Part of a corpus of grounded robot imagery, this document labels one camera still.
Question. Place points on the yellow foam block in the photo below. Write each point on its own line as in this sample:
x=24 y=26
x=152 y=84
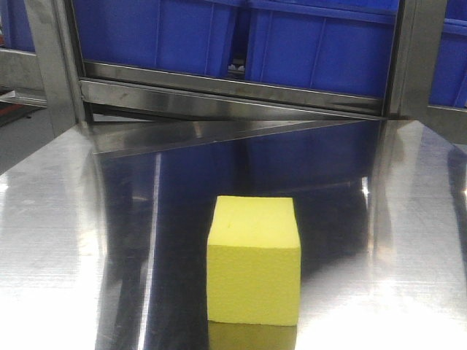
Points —
x=254 y=262

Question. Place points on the blue plastic bin left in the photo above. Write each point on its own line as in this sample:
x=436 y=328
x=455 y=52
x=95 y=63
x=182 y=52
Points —
x=193 y=37

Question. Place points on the blue plastic bin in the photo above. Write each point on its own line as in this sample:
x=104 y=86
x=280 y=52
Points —
x=193 y=37
x=340 y=49

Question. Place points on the blue plastic bin right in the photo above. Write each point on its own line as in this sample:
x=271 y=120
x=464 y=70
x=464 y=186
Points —
x=340 y=49

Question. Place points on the blue bin far right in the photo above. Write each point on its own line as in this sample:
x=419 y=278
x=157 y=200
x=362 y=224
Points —
x=449 y=79

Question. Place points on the blue bin far left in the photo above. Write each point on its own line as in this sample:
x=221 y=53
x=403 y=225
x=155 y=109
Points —
x=15 y=26

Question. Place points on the stainless steel shelf frame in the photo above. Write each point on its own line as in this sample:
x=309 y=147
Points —
x=57 y=78

